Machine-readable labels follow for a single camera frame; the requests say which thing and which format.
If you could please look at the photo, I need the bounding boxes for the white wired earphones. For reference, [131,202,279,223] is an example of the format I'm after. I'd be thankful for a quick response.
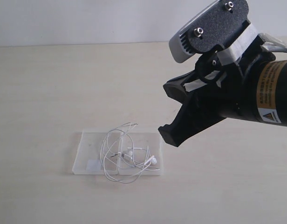
[99,121,159,184]

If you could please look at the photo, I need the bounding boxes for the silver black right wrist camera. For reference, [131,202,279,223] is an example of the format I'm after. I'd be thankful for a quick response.
[169,0,259,65]

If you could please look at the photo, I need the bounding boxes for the clear plastic hinged case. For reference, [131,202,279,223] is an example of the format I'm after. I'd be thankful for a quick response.
[72,128,164,176]

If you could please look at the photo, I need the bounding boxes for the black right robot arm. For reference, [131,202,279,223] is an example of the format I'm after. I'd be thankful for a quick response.
[158,33,287,147]

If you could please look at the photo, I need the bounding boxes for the white sticker in case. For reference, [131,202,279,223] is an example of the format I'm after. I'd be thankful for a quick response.
[86,159,102,171]

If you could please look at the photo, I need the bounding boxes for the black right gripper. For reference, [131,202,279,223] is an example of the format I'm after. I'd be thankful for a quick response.
[158,33,275,147]

